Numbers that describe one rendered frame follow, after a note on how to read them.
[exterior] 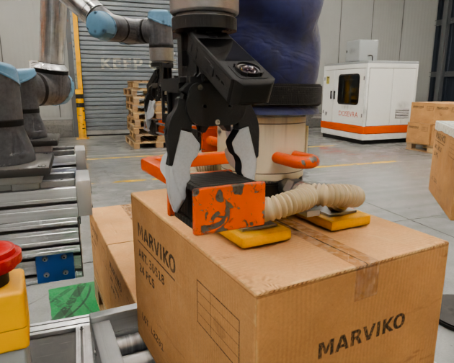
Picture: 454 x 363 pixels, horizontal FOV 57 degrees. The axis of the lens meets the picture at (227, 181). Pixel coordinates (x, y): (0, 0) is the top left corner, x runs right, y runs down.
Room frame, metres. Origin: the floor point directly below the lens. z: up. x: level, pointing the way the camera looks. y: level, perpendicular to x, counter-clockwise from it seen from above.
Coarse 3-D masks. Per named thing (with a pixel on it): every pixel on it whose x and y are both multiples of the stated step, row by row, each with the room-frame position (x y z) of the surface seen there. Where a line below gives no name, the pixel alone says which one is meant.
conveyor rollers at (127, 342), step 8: (120, 336) 1.00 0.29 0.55; (128, 336) 1.00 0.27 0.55; (136, 336) 1.00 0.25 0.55; (120, 344) 0.98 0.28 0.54; (128, 344) 0.98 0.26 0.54; (136, 344) 0.99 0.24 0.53; (144, 344) 1.00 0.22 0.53; (128, 352) 0.98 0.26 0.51; (144, 352) 0.93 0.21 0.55; (128, 360) 0.91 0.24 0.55; (136, 360) 0.91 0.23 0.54; (144, 360) 0.91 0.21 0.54; (152, 360) 0.92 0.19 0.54
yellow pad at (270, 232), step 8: (264, 224) 0.69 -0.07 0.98; (272, 224) 0.69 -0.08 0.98; (224, 232) 0.68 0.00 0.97; (232, 232) 0.66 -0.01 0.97; (240, 232) 0.66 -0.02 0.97; (248, 232) 0.66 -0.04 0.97; (256, 232) 0.66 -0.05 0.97; (264, 232) 0.66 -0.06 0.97; (272, 232) 0.66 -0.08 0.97; (280, 232) 0.67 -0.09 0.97; (288, 232) 0.67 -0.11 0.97; (232, 240) 0.66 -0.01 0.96; (240, 240) 0.64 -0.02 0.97; (248, 240) 0.64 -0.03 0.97; (256, 240) 0.64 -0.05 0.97; (264, 240) 0.65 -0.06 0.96; (272, 240) 0.66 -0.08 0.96; (280, 240) 0.67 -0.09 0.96
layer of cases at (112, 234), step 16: (96, 208) 2.22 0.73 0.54; (112, 208) 2.22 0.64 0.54; (128, 208) 2.22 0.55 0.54; (96, 224) 1.97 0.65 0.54; (112, 224) 1.95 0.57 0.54; (128, 224) 1.95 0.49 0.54; (96, 240) 2.02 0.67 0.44; (112, 240) 1.74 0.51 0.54; (128, 240) 1.74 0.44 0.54; (96, 256) 2.07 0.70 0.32; (112, 256) 1.56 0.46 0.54; (128, 256) 1.55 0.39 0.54; (96, 272) 2.12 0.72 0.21; (112, 272) 1.58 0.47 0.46; (128, 272) 1.41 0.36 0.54; (112, 288) 1.61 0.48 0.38; (128, 288) 1.29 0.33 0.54; (112, 304) 1.63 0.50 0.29; (128, 304) 1.30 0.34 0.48
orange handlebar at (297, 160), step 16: (160, 128) 1.32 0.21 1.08; (208, 144) 1.02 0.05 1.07; (144, 160) 0.67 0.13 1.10; (160, 160) 0.69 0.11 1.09; (208, 160) 0.73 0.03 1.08; (224, 160) 0.75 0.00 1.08; (272, 160) 0.76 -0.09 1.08; (288, 160) 0.72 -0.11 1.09; (304, 160) 0.71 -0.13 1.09; (160, 176) 0.60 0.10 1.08
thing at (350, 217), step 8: (320, 208) 0.79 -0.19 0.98; (328, 208) 0.79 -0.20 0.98; (320, 216) 0.75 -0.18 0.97; (328, 216) 0.75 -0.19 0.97; (336, 216) 0.75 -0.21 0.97; (344, 216) 0.75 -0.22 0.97; (352, 216) 0.76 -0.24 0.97; (360, 216) 0.76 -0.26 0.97; (368, 216) 0.76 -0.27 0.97; (320, 224) 0.75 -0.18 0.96; (328, 224) 0.73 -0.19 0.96; (336, 224) 0.72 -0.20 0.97; (344, 224) 0.73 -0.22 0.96; (352, 224) 0.74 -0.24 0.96; (360, 224) 0.75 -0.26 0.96
